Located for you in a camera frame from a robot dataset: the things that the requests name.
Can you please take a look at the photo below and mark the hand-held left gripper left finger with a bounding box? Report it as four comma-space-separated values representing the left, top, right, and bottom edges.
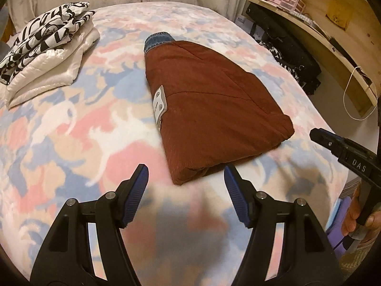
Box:
30, 164, 149, 286

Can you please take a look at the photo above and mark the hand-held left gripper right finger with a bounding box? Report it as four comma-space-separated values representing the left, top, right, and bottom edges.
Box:
223, 165, 343, 286

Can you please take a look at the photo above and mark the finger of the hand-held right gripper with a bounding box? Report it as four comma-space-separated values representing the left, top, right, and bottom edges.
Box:
310, 128, 346, 159

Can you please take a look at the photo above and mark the brown jacket with denim collar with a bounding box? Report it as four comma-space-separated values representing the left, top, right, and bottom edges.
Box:
144, 32, 295, 185

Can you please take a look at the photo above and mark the person's right hand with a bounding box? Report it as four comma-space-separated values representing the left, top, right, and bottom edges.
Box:
341, 197, 381, 241

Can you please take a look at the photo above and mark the purple mat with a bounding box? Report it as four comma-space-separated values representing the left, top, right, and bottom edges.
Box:
325, 198, 358, 249

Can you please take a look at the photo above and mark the pastel printed blanket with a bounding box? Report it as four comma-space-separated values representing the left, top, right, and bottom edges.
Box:
0, 2, 350, 286

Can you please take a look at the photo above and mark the black bar on desk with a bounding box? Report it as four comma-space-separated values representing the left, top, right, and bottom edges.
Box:
328, 36, 358, 66

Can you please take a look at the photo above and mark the black and white speckled cloth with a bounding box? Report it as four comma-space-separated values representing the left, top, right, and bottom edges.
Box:
257, 39, 305, 87

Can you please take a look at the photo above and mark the black bag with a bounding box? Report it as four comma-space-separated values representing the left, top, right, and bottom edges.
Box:
246, 1, 322, 96

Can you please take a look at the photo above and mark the white keyboard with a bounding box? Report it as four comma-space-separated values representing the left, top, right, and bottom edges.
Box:
293, 11, 320, 28

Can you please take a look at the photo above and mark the brown envelope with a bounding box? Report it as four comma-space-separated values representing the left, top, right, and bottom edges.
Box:
325, 0, 352, 32

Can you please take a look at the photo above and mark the white printed box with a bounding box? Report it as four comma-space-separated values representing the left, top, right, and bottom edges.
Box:
236, 13, 264, 38

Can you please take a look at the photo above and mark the white puffer jacket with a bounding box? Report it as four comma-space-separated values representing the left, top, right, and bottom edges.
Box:
4, 28, 100, 109

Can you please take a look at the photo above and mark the pink drawer organiser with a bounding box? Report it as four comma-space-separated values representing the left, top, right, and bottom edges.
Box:
259, 0, 305, 13

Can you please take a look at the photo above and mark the black and white patterned jacket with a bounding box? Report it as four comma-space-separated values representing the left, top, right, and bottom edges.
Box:
0, 1, 96, 84

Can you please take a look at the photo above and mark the white cable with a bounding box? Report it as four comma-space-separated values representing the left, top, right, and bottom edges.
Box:
343, 66, 376, 121

